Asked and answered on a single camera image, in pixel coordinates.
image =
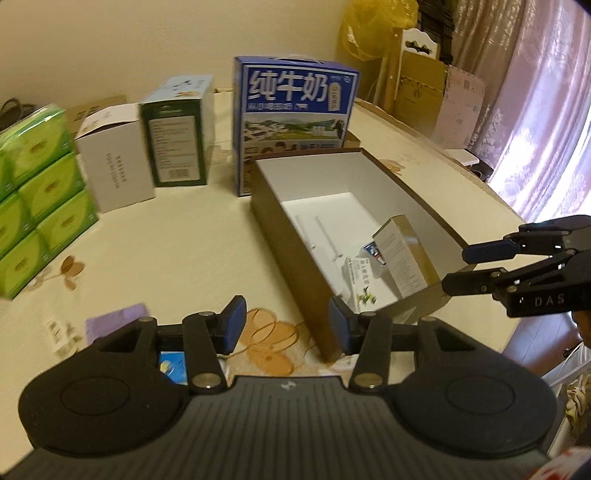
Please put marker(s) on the yellow plastic bag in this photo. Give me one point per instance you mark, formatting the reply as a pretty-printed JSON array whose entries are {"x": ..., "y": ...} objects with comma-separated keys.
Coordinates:
[{"x": 369, "y": 41}]

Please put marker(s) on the pink patterned curtain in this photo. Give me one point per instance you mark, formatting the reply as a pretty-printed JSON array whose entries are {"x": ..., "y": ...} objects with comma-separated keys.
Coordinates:
[{"x": 531, "y": 101}]

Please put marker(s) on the white ointment box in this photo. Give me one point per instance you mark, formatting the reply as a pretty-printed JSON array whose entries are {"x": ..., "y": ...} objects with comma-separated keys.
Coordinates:
[{"x": 358, "y": 277}]

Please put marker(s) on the stack of green tissue packs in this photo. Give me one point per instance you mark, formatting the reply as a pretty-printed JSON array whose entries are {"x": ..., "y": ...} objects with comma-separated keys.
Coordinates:
[{"x": 46, "y": 198}]

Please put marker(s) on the cardboard boxes by curtain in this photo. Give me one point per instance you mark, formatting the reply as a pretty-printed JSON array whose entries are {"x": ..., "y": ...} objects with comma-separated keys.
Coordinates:
[{"x": 418, "y": 39}]

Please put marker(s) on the white cardboard box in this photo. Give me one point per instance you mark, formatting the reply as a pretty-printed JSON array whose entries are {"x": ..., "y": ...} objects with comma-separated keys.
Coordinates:
[{"x": 115, "y": 161}]

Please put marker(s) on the white plastic hook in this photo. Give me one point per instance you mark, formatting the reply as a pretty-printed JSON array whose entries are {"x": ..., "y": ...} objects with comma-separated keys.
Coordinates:
[{"x": 62, "y": 334}]

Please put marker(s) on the red and white printed cloth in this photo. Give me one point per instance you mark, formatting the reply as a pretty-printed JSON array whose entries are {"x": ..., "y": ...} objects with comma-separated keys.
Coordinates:
[{"x": 568, "y": 464}]

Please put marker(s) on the olive flat cardboard box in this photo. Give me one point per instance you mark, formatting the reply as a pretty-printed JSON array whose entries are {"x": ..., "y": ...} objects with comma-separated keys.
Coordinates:
[{"x": 422, "y": 97}]

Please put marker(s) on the dark green carton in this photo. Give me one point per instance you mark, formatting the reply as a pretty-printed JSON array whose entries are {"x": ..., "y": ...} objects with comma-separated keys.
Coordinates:
[{"x": 175, "y": 143}]

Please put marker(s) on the white small tray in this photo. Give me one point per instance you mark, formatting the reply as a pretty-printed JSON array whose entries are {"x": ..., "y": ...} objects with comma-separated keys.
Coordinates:
[{"x": 461, "y": 158}]

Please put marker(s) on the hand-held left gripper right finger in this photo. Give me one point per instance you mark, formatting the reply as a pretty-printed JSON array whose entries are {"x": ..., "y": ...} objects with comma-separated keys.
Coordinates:
[{"x": 339, "y": 323}]

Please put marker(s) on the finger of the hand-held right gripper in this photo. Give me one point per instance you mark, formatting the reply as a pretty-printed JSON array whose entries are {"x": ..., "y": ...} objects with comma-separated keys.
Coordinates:
[
  {"x": 489, "y": 251},
  {"x": 466, "y": 282}
]

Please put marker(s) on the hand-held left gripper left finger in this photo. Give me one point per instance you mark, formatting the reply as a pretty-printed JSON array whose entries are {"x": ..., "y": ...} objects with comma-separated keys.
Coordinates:
[{"x": 235, "y": 319}]

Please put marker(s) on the blue and white small box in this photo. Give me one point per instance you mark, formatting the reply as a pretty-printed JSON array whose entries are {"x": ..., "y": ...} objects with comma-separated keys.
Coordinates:
[{"x": 373, "y": 253}]

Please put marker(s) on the black bag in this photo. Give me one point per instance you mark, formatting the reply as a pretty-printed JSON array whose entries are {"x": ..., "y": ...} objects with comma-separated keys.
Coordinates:
[{"x": 16, "y": 108}]

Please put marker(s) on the brown shoe box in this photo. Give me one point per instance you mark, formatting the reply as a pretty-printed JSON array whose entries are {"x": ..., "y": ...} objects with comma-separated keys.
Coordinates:
[{"x": 286, "y": 240}]

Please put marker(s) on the blue and yellow packet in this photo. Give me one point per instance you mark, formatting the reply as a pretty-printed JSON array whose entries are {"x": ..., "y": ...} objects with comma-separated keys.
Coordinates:
[{"x": 171, "y": 367}]

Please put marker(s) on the beige crumpled cloth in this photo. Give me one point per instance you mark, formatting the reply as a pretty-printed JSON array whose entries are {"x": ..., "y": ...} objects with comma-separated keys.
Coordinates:
[{"x": 579, "y": 401}]

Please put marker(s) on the olive green long box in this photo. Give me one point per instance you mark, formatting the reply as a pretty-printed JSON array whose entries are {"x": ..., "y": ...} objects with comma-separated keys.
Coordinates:
[{"x": 397, "y": 249}]

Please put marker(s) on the white router with antennas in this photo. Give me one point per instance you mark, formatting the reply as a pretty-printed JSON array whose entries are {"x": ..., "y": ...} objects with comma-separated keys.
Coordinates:
[{"x": 325, "y": 235}]

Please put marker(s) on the blue milk carton case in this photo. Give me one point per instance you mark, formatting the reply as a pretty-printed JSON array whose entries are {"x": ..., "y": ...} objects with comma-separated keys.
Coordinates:
[{"x": 295, "y": 101}]

